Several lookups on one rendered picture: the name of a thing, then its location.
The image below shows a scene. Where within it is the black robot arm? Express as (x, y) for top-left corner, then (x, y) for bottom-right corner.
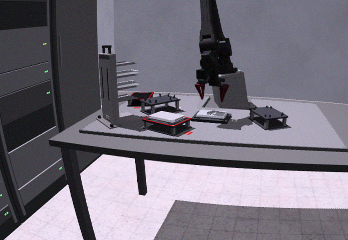
(196, 0), (238, 85)

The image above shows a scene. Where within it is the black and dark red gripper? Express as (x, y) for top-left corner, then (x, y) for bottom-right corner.
(195, 78), (229, 102)

